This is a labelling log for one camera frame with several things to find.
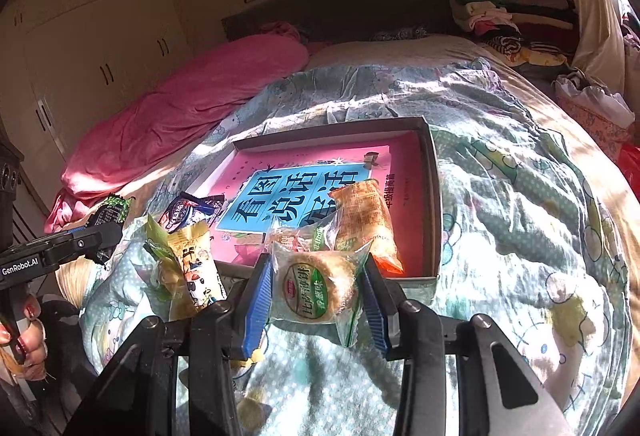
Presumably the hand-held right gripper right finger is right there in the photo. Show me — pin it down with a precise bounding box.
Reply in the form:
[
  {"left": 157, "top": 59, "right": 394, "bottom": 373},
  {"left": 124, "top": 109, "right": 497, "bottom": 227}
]
[{"left": 357, "top": 253, "right": 576, "bottom": 436}]

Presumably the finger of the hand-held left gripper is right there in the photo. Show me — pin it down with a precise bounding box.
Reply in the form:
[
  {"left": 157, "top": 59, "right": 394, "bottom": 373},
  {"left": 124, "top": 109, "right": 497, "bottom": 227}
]
[
  {"left": 50, "top": 223, "right": 101, "bottom": 239},
  {"left": 42, "top": 229, "right": 125, "bottom": 264}
]

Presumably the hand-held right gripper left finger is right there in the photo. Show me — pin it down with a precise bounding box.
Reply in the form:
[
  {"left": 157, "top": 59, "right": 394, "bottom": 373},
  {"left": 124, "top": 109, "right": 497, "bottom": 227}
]
[{"left": 65, "top": 253, "right": 281, "bottom": 436}]

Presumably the dark packet with green leaves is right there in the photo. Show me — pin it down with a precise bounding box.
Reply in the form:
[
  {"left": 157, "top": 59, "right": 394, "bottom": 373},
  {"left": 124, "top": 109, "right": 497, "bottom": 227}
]
[{"left": 87, "top": 193, "right": 136, "bottom": 264}]

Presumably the round cake packet green label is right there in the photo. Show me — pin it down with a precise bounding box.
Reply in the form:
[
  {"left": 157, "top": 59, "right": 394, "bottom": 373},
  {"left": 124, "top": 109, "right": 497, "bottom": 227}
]
[{"left": 270, "top": 239, "right": 373, "bottom": 349}]

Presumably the yellow cartoon snack packet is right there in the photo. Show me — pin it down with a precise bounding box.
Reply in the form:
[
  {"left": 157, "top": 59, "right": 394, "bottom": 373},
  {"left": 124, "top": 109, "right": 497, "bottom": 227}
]
[{"left": 165, "top": 221, "right": 228, "bottom": 322}]

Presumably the light green snack packet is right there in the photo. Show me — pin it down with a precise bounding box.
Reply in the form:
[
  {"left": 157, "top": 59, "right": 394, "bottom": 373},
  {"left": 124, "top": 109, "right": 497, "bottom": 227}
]
[{"left": 144, "top": 215, "right": 177, "bottom": 302}]

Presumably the small clear pastry packet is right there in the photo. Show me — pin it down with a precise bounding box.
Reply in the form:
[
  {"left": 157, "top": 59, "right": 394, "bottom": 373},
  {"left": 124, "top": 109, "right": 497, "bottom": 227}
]
[{"left": 272, "top": 223, "right": 336, "bottom": 258}]

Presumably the long orange snack packet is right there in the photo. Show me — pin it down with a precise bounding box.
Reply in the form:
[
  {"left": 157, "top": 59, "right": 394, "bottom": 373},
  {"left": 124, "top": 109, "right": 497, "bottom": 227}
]
[{"left": 327, "top": 180, "right": 405, "bottom": 274}]

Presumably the shallow grey cardboard box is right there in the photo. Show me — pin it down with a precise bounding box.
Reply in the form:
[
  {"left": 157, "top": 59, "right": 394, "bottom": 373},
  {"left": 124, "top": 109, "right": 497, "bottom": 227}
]
[{"left": 187, "top": 115, "right": 443, "bottom": 289}]

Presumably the person's left hand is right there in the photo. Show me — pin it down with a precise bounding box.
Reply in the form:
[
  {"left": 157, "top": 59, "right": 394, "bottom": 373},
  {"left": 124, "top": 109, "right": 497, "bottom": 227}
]
[{"left": 0, "top": 293, "right": 49, "bottom": 380}]

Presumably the blue cookie packet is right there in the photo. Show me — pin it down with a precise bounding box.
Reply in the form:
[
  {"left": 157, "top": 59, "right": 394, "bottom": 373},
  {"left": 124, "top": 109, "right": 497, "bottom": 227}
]
[{"left": 159, "top": 193, "right": 226, "bottom": 234}]

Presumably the pink book with blue label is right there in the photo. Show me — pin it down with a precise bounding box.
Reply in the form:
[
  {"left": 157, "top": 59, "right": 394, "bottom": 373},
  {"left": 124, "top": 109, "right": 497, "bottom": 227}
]
[{"left": 215, "top": 145, "right": 396, "bottom": 267}]

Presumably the pink quilt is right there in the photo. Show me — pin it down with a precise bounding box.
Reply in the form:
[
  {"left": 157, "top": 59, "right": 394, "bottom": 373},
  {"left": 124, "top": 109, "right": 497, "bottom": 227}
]
[{"left": 45, "top": 21, "right": 311, "bottom": 234}]

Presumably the cartoon printed blanket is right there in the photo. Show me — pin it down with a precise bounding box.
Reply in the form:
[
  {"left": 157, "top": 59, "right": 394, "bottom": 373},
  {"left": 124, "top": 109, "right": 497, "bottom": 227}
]
[{"left": 82, "top": 59, "right": 636, "bottom": 436}]

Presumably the cream wardrobe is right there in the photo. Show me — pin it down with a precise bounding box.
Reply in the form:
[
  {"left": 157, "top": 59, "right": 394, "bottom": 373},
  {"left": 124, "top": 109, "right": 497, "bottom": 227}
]
[{"left": 0, "top": 0, "right": 193, "bottom": 212}]

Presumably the bed with beige sheet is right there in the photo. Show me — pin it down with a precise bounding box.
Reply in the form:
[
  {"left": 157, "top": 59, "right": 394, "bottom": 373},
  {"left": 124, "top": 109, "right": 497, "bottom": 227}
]
[{"left": 55, "top": 36, "right": 640, "bottom": 417}]

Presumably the dark patterned pillow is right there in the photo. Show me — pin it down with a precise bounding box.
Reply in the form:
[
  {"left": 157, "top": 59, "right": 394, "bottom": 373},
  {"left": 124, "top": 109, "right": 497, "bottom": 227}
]
[{"left": 370, "top": 26, "right": 431, "bottom": 42}]

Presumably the pink patterned bag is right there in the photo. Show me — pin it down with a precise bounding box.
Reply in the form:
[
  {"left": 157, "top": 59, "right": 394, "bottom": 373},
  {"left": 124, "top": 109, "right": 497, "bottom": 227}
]
[{"left": 552, "top": 74, "right": 636, "bottom": 162}]

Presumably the red plastic bag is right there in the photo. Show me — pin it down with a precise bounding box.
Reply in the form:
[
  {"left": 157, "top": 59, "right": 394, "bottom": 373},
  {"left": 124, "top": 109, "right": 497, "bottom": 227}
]
[{"left": 617, "top": 143, "right": 640, "bottom": 197}]

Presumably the dark headboard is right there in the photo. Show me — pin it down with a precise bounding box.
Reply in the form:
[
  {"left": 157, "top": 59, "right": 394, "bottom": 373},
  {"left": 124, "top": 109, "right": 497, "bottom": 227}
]
[{"left": 222, "top": 0, "right": 458, "bottom": 44}]

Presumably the pile of folded clothes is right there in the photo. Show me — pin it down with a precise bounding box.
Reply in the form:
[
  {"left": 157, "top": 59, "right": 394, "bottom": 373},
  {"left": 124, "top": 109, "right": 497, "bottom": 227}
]
[{"left": 450, "top": 0, "right": 581, "bottom": 72}]

